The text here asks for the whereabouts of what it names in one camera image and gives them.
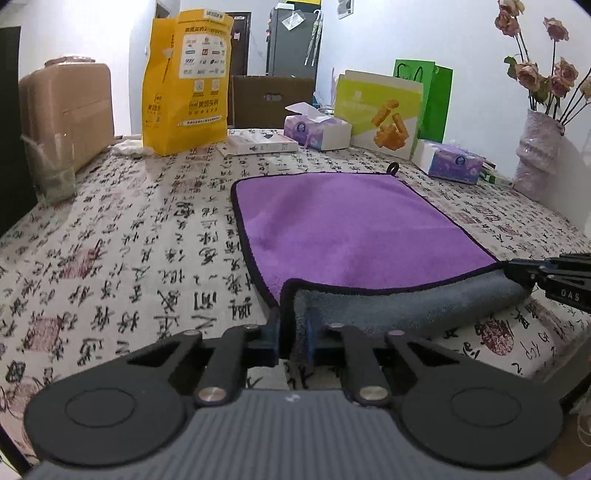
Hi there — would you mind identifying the wall poster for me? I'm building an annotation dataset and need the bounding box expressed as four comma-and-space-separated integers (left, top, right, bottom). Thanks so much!
337, 0, 353, 19

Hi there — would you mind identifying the purple tissue pack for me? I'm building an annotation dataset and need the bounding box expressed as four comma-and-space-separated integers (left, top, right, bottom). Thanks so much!
412, 140, 484, 185

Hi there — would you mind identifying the tan suitcase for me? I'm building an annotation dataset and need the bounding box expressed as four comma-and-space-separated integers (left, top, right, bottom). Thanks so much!
19, 56, 114, 171

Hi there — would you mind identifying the calligraphy print tablecloth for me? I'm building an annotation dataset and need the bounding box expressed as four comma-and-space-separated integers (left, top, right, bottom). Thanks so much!
1, 147, 590, 464

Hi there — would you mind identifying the textured pink vase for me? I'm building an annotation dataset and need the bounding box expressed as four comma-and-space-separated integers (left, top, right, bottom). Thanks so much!
514, 110, 565, 201

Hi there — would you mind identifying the yellow paper bag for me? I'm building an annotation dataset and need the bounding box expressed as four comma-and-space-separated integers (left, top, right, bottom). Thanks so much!
142, 9, 233, 156

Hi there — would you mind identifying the purple and grey towel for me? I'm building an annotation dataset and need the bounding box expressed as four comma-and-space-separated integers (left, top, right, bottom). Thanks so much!
231, 172, 532, 358

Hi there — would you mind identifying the white flat box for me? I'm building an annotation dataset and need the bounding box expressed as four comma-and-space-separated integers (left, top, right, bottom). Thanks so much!
216, 129, 300, 158

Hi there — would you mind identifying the brown cardboard box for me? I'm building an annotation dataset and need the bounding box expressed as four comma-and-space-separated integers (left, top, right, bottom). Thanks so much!
228, 75, 315, 129

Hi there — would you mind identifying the green gift bag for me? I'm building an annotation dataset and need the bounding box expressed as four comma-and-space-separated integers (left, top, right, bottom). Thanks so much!
394, 59, 453, 143

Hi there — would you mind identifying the dark brown door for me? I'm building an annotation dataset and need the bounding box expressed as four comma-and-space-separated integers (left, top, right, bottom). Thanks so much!
228, 12, 252, 76

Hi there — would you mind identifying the grey refrigerator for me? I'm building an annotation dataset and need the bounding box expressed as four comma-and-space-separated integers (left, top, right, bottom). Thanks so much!
266, 2, 321, 79

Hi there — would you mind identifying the yellow box on fridge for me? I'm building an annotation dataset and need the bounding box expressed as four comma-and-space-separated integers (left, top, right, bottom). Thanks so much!
286, 0, 322, 6

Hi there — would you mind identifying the clear glass cup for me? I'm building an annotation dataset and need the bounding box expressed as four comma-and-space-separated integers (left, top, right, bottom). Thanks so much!
21, 134, 76, 204

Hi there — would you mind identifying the open tissue box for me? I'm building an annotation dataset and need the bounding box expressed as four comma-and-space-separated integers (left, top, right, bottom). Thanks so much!
283, 102, 352, 151

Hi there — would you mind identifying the red green flat box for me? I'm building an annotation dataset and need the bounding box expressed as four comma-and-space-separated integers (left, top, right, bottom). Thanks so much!
480, 160, 514, 188

